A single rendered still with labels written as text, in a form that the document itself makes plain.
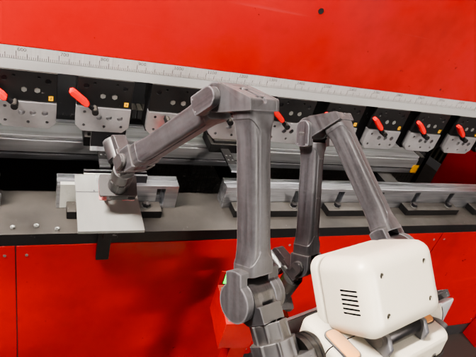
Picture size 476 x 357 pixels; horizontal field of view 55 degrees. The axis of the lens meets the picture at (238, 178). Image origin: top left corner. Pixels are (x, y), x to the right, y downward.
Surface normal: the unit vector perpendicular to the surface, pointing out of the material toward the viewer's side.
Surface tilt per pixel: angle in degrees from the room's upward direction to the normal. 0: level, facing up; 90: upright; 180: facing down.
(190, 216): 0
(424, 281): 48
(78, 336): 90
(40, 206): 0
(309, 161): 79
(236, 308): 83
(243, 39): 90
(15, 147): 90
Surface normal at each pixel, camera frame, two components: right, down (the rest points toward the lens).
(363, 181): -0.63, 0.01
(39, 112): 0.30, 0.59
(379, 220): -0.69, -0.18
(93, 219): 0.25, -0.81
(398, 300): 0.55, -0.11
